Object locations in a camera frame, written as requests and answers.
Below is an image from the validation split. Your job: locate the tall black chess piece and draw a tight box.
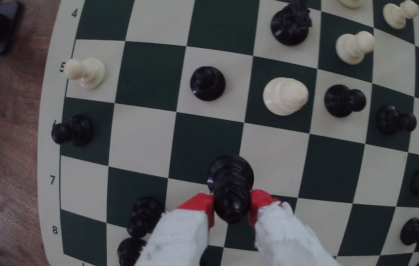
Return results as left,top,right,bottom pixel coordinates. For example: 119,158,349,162
207,155,254,224

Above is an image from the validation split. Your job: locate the white chess piece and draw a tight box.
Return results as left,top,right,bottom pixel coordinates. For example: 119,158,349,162
338,0,364,9

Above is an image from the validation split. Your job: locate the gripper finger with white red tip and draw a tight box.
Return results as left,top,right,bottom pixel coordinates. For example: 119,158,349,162
249,189,340,266
136,193,215,266

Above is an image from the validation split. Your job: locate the white chess pawn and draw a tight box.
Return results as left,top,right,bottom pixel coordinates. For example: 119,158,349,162
383,0,419,30
64,58,106,89
335,31,376,65

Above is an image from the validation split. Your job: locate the large white chess bishop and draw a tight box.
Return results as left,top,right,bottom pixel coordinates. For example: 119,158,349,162
263,77,309,116

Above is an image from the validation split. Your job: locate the green and cream chess board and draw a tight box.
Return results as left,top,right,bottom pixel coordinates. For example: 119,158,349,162
37,0,419,266

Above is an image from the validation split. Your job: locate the black chess knight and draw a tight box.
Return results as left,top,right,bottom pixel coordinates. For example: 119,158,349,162
270,0,312,46

